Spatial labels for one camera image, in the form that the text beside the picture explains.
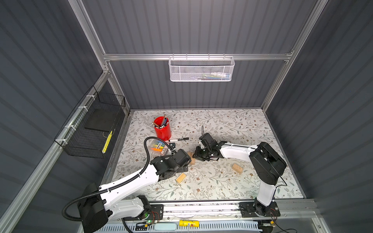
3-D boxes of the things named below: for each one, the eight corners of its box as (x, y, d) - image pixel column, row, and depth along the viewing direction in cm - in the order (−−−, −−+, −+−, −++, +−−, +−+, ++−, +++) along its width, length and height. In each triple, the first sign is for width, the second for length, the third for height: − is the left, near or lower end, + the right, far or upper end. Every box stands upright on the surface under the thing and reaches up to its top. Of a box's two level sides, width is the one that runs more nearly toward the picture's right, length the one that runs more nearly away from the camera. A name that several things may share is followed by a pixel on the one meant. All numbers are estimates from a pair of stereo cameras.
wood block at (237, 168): (230, 168, 91) (232, 166, 88) (233, 164, 92) (234, 162, 90) (240, 174, 88) (241, 172, 86) (242, 170, 90) (244, 169, 87)
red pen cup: (156, 141, 103) (151, 128, 91) (158, 129, 110) (154, 115, 98) (170, 141, 103) (167, 128, 91) (171, 129, 110) (169, 115, 98)
